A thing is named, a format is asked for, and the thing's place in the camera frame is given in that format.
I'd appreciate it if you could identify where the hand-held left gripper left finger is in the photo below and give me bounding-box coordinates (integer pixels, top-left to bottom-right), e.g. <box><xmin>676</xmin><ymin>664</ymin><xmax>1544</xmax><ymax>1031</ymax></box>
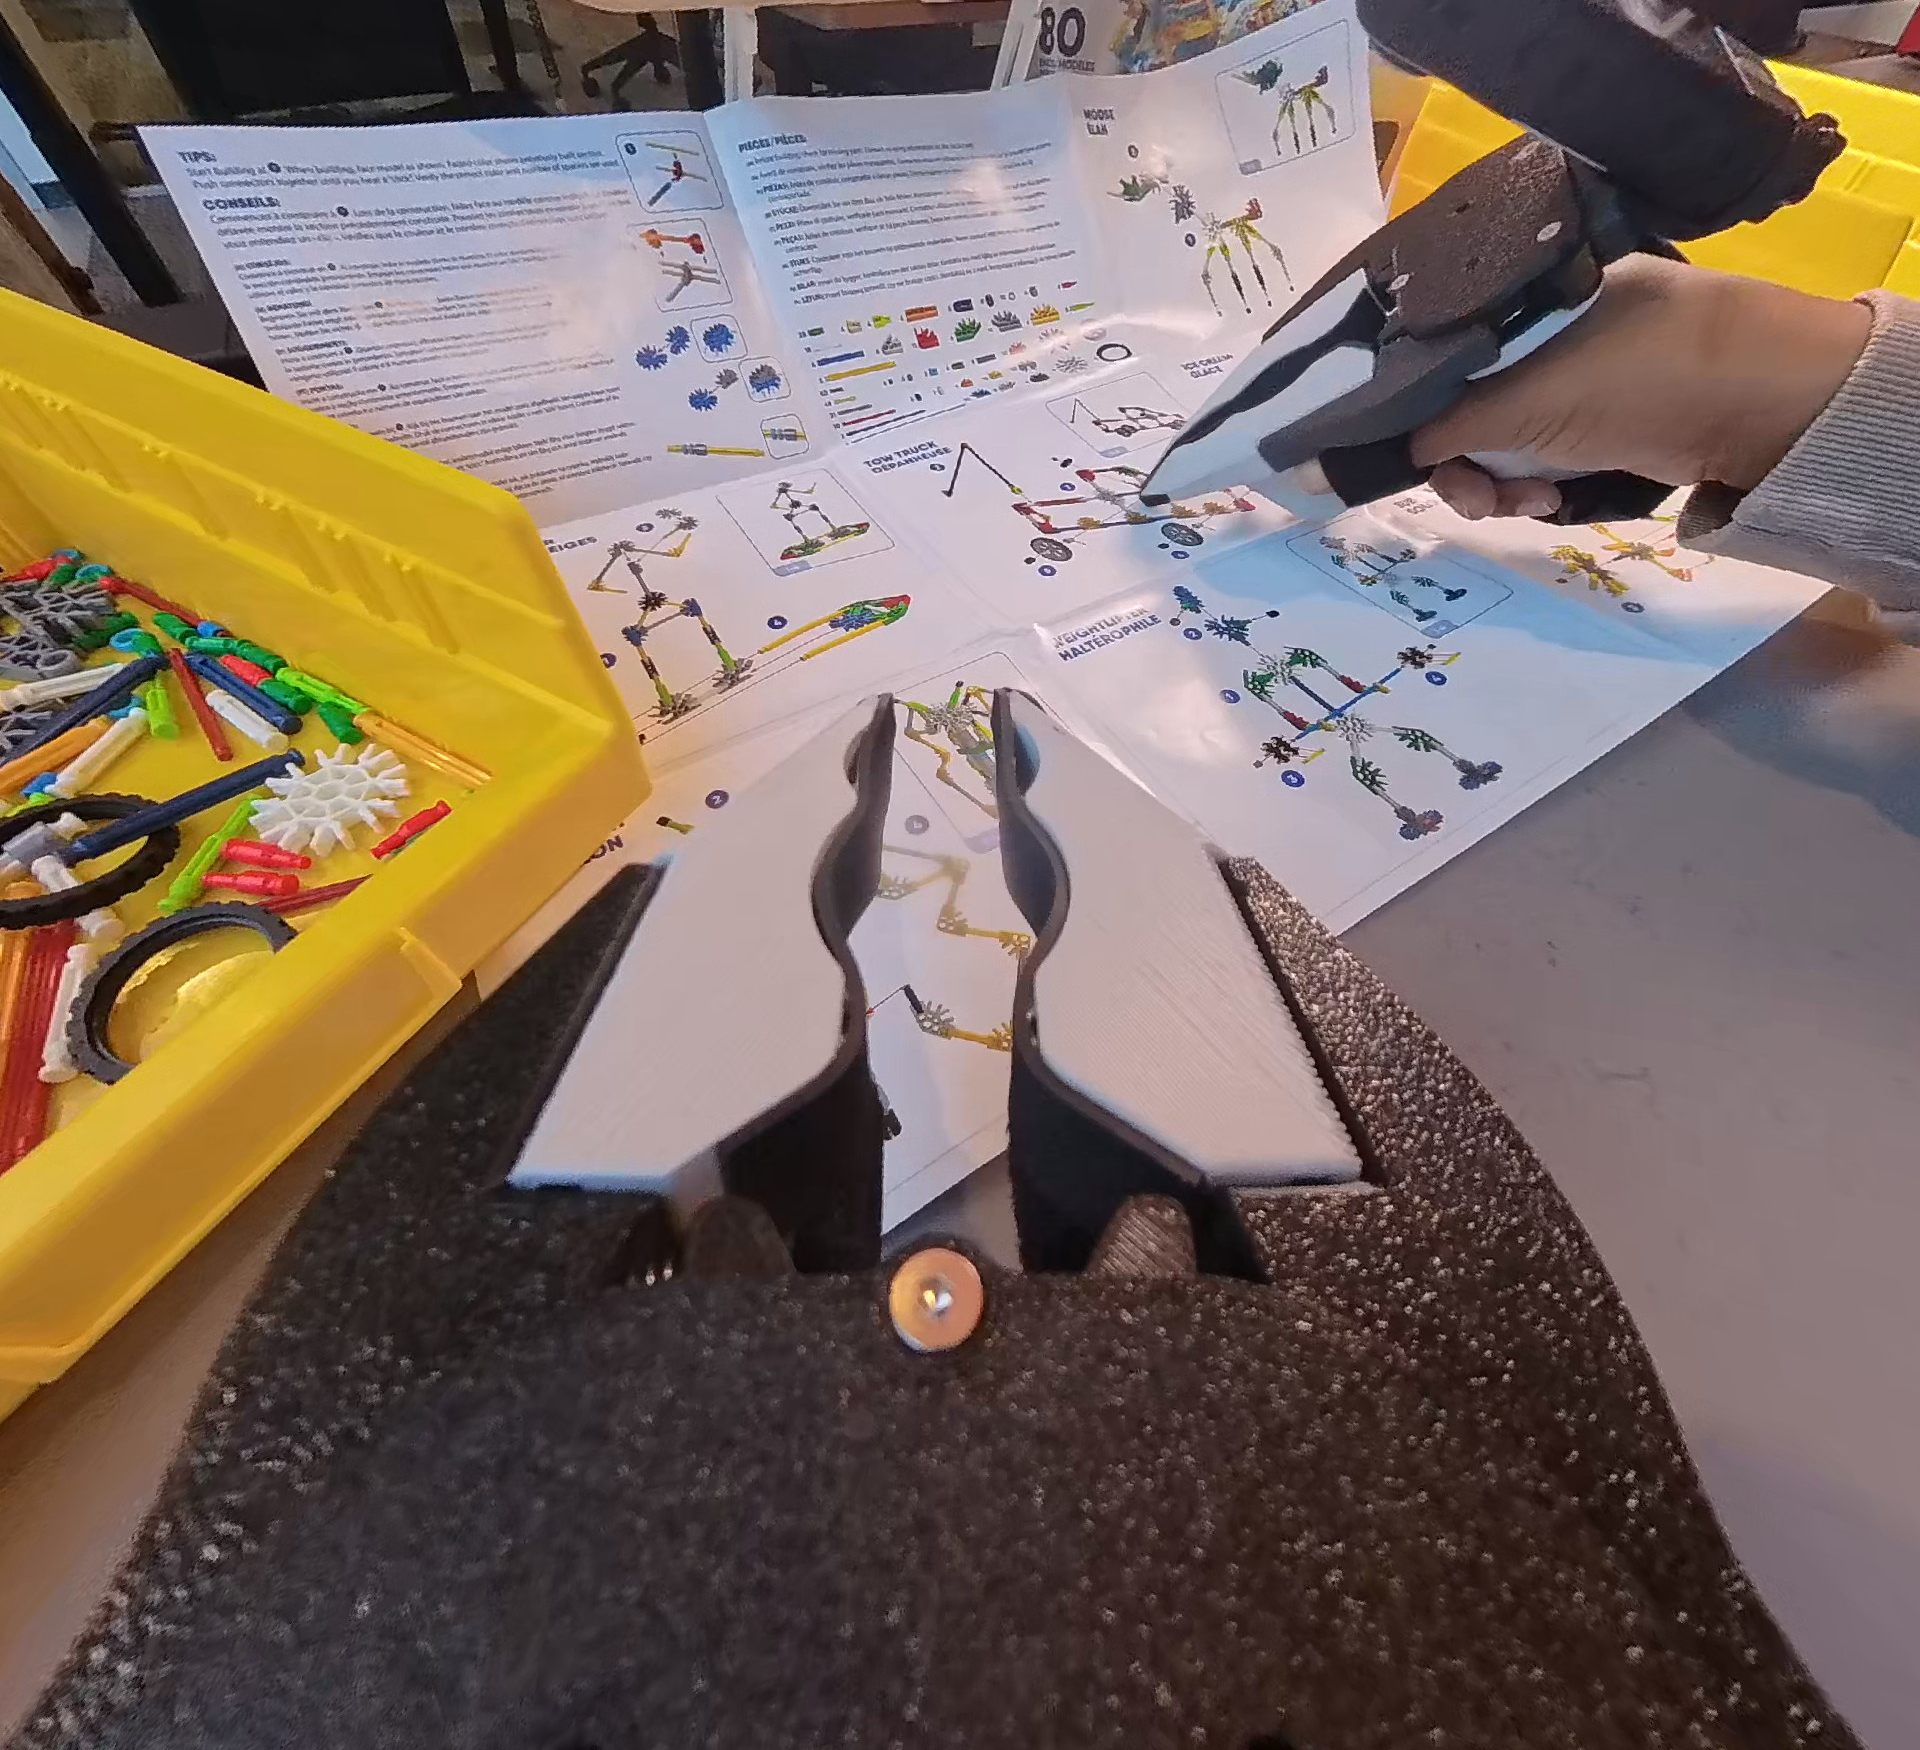
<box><xmin>509</xmin><ymin>692</ymin><xmax>900</xmax><ymax>1278</ymax></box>

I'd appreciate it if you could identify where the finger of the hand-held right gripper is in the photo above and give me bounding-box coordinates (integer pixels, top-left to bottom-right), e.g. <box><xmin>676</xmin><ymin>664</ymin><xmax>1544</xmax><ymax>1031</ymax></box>
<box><xmin>1142</xmin><ymin>337</ymin><xmax>1486</xmax><ymax>506</ymax></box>
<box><xmin>1142</xmin><ymin>265</ymin><xmax>1405</xmax><ymax>492</ymax></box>

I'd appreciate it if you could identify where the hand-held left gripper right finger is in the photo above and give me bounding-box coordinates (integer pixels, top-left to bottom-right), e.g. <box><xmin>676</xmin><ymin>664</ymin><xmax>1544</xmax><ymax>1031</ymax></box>
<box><xmin>992</xmin><ymin>685</ymin><xmax>1363</xmax><ymax>1278</ymax></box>

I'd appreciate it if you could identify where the white instruction sheet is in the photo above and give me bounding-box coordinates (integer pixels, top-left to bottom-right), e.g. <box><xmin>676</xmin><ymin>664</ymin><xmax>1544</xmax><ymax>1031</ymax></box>
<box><xmin>136</xmin><ymin>0</ymin><xmax>1839</xmax><ymax>1232</ymax></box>

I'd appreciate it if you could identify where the pile of colourful toy rods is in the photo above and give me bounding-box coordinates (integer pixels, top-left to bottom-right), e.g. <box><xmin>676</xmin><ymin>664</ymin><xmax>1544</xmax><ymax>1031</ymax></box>
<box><xmin>0</xmin><ymin>551</ymin><xmax>497</xmax><ymax>1173</ymax></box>

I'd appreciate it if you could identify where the yellow plastic bin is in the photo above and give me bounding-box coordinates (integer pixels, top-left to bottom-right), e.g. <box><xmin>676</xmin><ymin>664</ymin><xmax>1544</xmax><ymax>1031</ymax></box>
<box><xmin>1374</xmin><ymin>53</ymin><xmax>1920</xmax><ymax>292</ymax></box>
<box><xmin>0</xmin><ymin>289</ymin><xmax>653</xmax><ymax>1425</ymax></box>

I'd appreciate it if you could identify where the person's right forearm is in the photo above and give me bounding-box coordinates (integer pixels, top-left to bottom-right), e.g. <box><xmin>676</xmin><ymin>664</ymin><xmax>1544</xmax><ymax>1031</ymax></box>
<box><xmin>1679</xmin><ymin>289</ymin><xmax>1920</xmax><ymax>649</ymax></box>

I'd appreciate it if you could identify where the person's right hand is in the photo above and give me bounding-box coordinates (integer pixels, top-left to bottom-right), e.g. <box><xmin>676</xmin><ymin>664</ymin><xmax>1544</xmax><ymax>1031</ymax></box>
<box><xmin>1405</xmin><ymin>259</ymin><xmax>1878</xmax><ymax>527</ymax></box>

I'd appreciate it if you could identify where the white snowflake connector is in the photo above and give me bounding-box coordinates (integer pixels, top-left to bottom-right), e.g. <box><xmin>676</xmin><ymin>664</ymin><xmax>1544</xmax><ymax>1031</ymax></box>
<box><xmin>246</xmin><ymin>741</ymin><xmax>407</xmax><ymax>858</ymax></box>

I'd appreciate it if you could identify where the black rubber tyre ring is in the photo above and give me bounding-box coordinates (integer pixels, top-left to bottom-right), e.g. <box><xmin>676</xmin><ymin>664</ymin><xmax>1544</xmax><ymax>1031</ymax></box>
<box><xmin>73</xmin><ymin>900</ymin><xmax>296</xmax><ymax>1089</ymax></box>
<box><xmin>0</xmin><ymin>798</ymin><xmax>184</xmax><ymax>933</ymax></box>

